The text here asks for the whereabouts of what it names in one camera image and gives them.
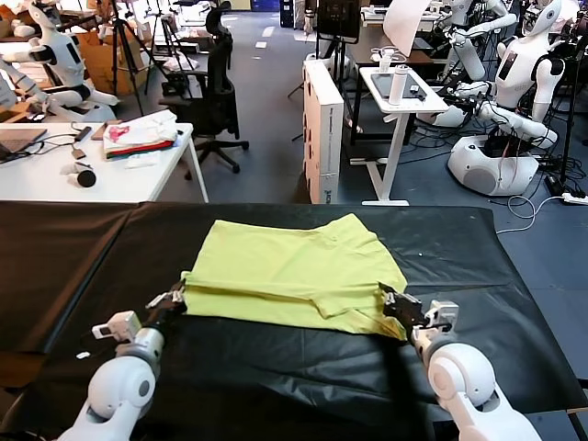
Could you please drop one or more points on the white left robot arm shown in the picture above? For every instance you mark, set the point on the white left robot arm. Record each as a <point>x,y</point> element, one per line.
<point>124,390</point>

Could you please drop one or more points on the black office chair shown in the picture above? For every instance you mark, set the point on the black office chair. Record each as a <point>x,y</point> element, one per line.
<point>216,105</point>

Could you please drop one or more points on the grey laptop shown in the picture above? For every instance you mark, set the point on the grey laptop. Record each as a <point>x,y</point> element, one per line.
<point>20,140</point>

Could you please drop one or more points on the dark brown desk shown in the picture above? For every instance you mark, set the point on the dark brown desk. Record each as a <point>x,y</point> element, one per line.
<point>422,59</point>

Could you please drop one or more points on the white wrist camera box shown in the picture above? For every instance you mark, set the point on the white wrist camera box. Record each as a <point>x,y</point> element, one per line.
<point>443,314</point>
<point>121,324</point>

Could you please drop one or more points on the white power strip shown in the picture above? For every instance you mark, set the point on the white power strip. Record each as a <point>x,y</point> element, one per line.
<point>576,198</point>

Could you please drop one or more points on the white controller set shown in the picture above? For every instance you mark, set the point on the white controller set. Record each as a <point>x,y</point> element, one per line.
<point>385,64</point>

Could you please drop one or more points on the white plastic packet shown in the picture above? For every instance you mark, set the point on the white plastic packet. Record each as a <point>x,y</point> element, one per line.
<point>142,161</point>

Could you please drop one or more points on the yellow-green printed t-shirt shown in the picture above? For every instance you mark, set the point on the yellow-green printed t-shirt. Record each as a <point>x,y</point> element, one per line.
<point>285,266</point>

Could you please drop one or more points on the white humanoid robot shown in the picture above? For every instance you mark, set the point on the white humanoid robot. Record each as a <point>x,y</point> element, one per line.
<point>523,78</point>
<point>66,55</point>

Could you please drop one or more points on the large white desk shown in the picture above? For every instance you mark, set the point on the large white desk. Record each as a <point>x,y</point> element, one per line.
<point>41,184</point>

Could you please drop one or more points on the white humanoid robot right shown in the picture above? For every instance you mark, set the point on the white humanoid robot right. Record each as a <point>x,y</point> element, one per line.
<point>523,78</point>

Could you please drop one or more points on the small black device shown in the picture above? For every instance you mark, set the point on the small black device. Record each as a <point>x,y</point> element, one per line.
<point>415,93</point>

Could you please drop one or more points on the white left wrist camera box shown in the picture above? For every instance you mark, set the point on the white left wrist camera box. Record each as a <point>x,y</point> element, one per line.
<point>121,324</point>

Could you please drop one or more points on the matte dark brown table cover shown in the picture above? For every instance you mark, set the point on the matte dark brown table cover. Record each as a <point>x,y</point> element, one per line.
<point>46,257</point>

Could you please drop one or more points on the stack of folded clothes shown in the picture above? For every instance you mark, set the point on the stack of folded clothes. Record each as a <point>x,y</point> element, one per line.
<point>138,133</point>

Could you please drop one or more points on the white humanoid robot raised arm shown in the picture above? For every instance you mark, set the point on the white humanoid robot raised arm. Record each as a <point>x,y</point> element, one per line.
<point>472,59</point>

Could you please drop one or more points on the black monitor screen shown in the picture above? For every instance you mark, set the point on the black monitor screen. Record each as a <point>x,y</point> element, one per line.
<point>339,20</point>

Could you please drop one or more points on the small white standing desk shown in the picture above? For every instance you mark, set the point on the small white standing desk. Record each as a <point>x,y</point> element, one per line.
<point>432,108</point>

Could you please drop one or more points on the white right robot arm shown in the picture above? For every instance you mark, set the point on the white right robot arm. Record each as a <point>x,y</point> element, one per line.
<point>459,376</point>

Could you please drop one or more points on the white humanoid robot left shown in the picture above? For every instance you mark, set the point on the white humanoid robot left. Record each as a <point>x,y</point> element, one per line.
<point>66,55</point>

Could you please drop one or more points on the white handheld controller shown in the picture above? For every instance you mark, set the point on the white handheld controller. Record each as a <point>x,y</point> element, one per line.
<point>70,169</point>

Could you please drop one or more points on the tall white cardboard box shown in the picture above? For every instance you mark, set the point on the tall white cardboard box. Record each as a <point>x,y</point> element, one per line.
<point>331,151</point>

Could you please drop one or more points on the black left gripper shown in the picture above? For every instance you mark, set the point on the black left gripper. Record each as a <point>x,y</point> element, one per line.
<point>167,313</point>

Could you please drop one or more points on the white bottle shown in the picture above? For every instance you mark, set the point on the white bottle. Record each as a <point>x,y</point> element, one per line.
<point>398,87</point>

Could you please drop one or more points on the black pole stand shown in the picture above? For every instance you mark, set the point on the black pole stand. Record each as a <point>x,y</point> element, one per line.
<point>568,128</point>

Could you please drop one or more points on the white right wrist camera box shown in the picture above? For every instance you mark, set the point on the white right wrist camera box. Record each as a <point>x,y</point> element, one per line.
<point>443,314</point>

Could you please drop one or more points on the brown cardboard box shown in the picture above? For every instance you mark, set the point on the brown cardboard box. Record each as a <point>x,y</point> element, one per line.
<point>96,69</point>

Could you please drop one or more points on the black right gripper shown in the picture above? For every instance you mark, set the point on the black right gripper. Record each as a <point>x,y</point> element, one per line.
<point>413,320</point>

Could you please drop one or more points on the black tripod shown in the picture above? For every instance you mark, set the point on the black tripod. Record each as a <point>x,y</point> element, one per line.
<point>169,27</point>
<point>116,69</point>

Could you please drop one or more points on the black tablet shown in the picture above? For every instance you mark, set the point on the black tablet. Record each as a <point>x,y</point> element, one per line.
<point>381,87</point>

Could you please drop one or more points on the black usb hub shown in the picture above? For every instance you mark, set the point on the black usb hub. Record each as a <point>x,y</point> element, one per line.
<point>84,133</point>

